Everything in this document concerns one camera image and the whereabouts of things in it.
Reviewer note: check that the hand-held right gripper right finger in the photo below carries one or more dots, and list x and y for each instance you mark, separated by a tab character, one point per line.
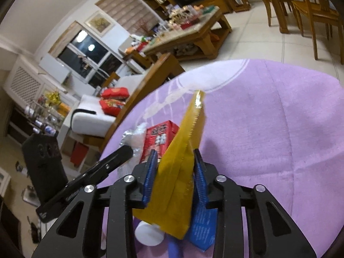
200	182

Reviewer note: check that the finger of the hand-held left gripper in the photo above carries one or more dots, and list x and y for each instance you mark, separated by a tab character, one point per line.
107	164

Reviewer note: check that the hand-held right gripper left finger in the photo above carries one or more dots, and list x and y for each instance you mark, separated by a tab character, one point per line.
149	177

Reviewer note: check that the yellow foil bag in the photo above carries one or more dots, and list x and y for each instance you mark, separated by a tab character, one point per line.
177	166

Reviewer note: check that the red box under shelf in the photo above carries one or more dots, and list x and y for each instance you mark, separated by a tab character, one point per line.
80	154

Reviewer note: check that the white side shelf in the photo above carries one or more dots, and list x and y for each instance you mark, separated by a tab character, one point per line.
67	145

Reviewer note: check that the silver blister pack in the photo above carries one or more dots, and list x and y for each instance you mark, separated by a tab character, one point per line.
133	137

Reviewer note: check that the red snack packet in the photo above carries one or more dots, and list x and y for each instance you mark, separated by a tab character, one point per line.
160	137

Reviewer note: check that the blue tissue packet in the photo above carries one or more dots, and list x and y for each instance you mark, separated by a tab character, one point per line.
201	228

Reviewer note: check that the wooden armchair with white cushions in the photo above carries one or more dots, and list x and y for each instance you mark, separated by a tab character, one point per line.
88	115

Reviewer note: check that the red cushion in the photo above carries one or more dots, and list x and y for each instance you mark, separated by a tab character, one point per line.
111	107
115	92

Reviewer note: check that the white round bottle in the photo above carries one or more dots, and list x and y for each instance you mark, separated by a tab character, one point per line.
149	235

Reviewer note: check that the yellow flowers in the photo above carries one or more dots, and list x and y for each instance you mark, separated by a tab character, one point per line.
52	96

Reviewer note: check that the blue tube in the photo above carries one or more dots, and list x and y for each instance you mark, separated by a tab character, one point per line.
174	250

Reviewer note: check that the white lattice cabinet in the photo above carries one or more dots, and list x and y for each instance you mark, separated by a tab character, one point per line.
24	80

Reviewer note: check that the window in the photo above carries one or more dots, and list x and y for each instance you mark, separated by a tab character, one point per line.
86	56

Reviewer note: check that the white sofa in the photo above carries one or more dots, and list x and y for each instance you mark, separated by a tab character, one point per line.
126	47

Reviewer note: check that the framed sunflower picture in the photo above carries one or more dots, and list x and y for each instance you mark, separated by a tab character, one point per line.
99	22

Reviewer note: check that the wooden coffee table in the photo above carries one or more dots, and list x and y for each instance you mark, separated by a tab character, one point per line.
199	32

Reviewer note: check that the striped window blind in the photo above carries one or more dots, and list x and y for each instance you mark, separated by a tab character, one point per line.
129	8

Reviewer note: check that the flat red box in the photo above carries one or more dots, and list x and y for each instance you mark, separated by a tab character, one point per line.
190	24

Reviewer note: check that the wooden television stand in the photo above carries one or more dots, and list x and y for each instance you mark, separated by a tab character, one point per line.
219	2

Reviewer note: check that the wooden dining chair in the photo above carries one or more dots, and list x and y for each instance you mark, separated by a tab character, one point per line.
262	0
311	13

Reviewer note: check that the white wall boiler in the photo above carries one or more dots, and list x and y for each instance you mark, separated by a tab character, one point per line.
55	68

